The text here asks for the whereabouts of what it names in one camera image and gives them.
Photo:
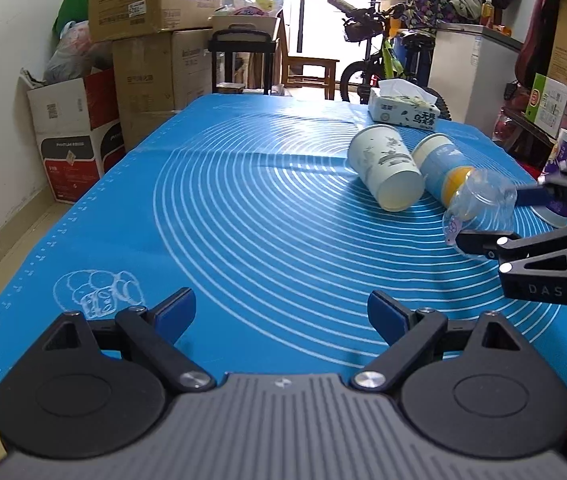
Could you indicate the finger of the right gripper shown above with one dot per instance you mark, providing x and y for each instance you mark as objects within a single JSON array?
[
  {"x": 563, "y": 187},
  {"x": 529, "y": 268}
]

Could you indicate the purple tall paper cup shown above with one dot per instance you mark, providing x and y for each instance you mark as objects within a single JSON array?
[{"x": 555, "y": 213}]

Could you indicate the white paper cup ink drawing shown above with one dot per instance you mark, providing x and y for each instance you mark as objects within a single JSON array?
[{"x": 382, "y": 160}]

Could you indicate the white chest freezer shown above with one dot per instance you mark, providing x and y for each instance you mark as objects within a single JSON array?
[{"x": 471, "y": 67}]

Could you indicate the wooden chair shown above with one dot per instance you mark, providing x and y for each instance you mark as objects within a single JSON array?
[{"x": 293, "y": 66}]

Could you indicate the clear plastic measuring cup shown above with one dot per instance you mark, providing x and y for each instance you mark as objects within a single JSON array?
[{"x": 480, "y": 211}]

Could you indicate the white tissue box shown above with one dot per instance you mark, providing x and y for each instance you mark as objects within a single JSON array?
[{"x": 398, "y": 102}]

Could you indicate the black metal rack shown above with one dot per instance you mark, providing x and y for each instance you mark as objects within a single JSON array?
[{"x": 232, "y": 50}]

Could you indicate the green bicycle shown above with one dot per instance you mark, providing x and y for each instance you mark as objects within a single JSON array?
[{"x": 406, "y": 56}]

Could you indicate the white red appliance box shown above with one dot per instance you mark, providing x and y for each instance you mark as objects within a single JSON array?
[{"x": 78, "y": 131}]

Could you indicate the lower brown cardboard box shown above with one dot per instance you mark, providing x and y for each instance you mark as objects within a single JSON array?
[{"x": 157, "y": 76}]

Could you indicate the blue yellow paper cup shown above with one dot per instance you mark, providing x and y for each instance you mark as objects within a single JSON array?
[{"x": 443, "y": 166}]

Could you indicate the green white carton box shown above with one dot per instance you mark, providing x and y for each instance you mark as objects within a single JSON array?
[{"x": 547, "y": 103}]

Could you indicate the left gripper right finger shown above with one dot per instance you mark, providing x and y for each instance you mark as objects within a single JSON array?
[{"x": 477, "y": 388}]

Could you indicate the plastic bag on boxes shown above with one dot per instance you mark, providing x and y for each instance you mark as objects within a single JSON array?
[{"x": 76, "y": 55}]

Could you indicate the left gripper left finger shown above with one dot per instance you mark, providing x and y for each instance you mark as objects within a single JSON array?
[{"x": 88, "y": 388}]

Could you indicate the blue silicone baking mat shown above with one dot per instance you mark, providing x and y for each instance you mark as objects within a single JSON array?
[{"x": 251, "y": 203}]

